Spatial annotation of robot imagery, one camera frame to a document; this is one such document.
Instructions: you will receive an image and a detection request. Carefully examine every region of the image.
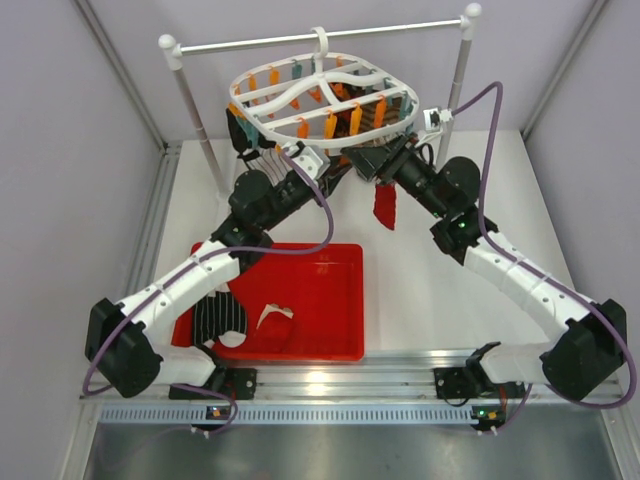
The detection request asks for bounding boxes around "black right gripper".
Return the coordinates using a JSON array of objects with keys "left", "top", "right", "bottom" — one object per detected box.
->
[{"left": 342, "top": 133, "right": 449, "bottom": 220}]

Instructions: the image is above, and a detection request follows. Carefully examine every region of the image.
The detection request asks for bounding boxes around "white clip sock hanger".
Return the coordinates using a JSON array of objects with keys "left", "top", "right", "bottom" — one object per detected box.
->
[{"left": 228, "top": 27, "right": 420, "bottom": 151}]

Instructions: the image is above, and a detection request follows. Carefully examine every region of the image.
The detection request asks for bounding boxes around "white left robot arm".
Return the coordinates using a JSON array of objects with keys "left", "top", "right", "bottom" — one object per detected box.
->
[{"left": 85, "top": 162, "right": 348, "bottom": 398}]

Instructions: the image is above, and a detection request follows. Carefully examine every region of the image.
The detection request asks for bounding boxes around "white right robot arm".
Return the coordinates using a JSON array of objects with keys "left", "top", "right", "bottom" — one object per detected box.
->
[{"left": 343, "top": 135, "right": 626, "bottom": 402}]

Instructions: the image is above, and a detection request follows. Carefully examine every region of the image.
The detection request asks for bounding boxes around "hanging brown striped sock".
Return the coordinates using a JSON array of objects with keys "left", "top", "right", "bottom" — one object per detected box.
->
[{"left": 359, "top": 97, "right": 403, "bottom": 147}]

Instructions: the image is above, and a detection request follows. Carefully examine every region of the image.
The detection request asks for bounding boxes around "hanging black striped sock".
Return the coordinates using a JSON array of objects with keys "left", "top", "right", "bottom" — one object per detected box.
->
[{"left": 224, "top": 104, "right": 291, "bottom": 184}]

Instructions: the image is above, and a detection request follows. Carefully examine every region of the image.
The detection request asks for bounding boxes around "red plastic tray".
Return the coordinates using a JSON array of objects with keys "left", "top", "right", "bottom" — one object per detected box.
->
[{"left": 170, "top": 242, "right": 366, "bottom": 361}]

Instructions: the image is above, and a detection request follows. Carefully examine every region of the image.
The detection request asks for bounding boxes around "black white striped sock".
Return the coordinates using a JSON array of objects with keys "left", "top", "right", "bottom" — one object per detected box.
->
[{"left": 192, "top": 292, "right": 248, "bottom": 348}]

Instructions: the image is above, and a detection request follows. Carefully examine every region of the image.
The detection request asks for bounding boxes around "white drying rack stand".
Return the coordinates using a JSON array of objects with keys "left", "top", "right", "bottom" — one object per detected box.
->
[{"left": 158, "top": 1, "right": 482, "bottom": 232}]

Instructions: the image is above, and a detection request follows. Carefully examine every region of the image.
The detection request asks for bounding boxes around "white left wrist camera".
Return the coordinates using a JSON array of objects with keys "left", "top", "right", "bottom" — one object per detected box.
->
[{"left": 279, "top": 142, "right": 330, "bottom": 182}]

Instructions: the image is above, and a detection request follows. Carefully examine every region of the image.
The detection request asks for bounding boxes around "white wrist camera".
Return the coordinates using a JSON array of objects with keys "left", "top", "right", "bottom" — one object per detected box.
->
[
  {"left": 279, "top": 142, "right": 330, "bottom": 182},
  {"left": 417, "top": 107, "right": 454, "bottom": 145}
]

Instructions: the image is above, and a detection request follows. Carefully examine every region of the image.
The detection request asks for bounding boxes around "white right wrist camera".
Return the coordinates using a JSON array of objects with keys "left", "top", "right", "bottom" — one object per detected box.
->
[{"left": 417, "top": 107, "right": 454, "bottom": 145}]

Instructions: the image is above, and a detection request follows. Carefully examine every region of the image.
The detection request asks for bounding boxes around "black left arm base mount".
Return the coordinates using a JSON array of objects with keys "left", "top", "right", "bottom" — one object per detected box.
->
[{"left": 168, "top": 367, "right": 257, "bottom": 400}]

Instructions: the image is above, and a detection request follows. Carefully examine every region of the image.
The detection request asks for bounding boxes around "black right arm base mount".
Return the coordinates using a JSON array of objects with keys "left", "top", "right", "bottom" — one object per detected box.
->
[{"left": 433, "top": 367, "right": 481, "bottom": 402}]

